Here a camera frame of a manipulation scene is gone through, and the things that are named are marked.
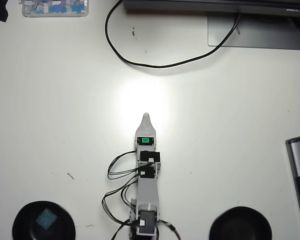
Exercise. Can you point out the grey monitor stand base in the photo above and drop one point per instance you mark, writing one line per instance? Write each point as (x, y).
(265, 37)

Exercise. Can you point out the black round bowl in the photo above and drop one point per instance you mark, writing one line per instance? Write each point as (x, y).
(22, 225)
(240, 225)

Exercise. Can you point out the grey gripper with motor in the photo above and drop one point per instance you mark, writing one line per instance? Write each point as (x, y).
(145, 140)

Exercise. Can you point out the clear box of blue pieces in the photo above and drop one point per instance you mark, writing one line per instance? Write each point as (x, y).
(55, 8)

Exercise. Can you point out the black Dell monitor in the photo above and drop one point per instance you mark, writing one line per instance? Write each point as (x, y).
(215, 5)

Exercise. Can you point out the grey laptop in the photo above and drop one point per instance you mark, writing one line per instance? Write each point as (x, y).
(293, 155)

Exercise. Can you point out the blue sponge cube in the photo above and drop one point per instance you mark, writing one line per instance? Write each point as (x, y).
(47, 218)

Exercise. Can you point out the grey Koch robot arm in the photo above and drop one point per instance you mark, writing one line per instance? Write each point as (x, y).
(147, 192)

